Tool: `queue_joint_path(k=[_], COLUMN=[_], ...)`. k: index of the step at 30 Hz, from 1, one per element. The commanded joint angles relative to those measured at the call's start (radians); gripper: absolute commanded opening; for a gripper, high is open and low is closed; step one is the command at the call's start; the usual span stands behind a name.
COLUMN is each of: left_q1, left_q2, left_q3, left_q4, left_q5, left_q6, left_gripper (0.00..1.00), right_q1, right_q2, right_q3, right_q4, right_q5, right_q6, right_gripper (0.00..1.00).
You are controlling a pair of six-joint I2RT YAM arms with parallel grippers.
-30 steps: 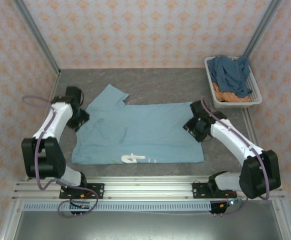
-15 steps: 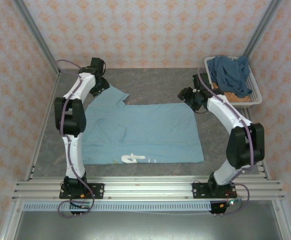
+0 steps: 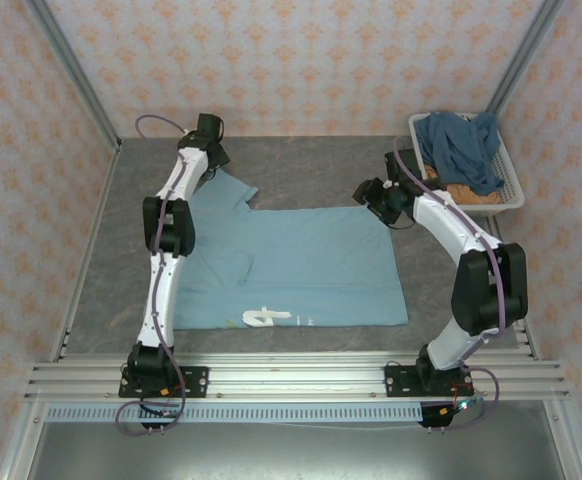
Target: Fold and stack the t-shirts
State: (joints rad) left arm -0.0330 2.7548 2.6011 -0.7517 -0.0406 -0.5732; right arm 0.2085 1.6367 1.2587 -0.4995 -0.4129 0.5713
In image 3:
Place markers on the orange t-shirt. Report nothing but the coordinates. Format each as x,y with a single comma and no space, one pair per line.
471,194

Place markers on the aluminium right corner post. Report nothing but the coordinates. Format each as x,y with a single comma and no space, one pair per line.
523,55

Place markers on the aluminium rail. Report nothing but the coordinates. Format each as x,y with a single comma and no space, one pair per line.
528,345
96,210

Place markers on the aluminium mounting beam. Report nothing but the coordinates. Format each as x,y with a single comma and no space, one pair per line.
296,375

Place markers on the aluminium left side rail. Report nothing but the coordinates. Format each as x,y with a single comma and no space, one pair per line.
96,210

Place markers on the white plastic basket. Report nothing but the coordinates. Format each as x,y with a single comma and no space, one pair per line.
508,175

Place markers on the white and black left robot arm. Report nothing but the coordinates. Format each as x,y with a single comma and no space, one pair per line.
163,290

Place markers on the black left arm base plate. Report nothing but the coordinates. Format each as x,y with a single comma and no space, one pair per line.
193,382

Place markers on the aluminium left corner post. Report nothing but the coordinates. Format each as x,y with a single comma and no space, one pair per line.
78,75

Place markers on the aluminium right side rail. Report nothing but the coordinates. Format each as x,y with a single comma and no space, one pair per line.
528,345

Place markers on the dark blue t-shirt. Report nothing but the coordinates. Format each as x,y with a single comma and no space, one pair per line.
456,145

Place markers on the light blue printed t-shirt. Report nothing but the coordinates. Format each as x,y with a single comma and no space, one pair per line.
311,265

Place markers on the aluminium corner post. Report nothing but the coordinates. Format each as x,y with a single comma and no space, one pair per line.
78,75
523,55

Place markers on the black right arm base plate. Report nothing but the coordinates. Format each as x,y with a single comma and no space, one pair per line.
398,382

